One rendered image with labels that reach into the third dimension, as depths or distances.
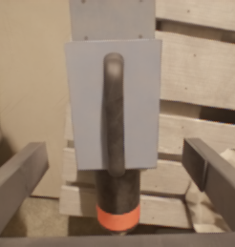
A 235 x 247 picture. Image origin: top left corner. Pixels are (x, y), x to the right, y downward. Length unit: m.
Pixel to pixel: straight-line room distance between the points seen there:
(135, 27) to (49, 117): 0.41
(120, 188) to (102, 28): 0.29
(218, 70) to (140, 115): 0.27
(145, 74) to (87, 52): 0.09
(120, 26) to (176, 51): 0.17
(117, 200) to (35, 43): 0.49
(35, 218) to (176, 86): 0.74
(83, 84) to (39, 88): 0.36
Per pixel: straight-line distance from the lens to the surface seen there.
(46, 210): 0.84
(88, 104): 0.28
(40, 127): 0.65
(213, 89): 0.50
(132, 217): 0.42
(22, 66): 0.63
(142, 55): 0.27
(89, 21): 0.33
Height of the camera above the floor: 0.58
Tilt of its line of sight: 73 degrees down
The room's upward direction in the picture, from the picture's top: 179 degrees clockwise
